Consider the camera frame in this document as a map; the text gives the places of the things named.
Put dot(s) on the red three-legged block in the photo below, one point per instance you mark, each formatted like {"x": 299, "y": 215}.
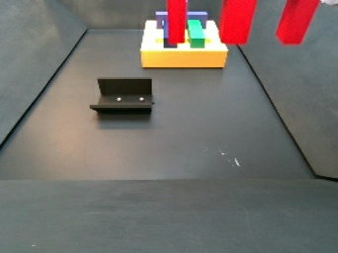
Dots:
{"x": 237, "y": 17}

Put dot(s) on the yellow puzzle board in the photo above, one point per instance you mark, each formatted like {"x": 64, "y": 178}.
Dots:
{"x": 182, "y": 56}

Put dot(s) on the dark blue block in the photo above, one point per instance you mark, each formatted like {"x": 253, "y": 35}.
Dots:
{"x": 168, "y": 43}

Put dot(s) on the green block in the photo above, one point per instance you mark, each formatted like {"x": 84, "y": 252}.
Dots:
{"x": 196, "y": 34}

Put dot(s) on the purple blue block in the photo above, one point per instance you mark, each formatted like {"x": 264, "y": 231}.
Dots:
{"x": 193, "y": 15}

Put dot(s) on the black angle bracket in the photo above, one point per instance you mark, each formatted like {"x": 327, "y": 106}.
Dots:
{"x": 125, "y": 94}

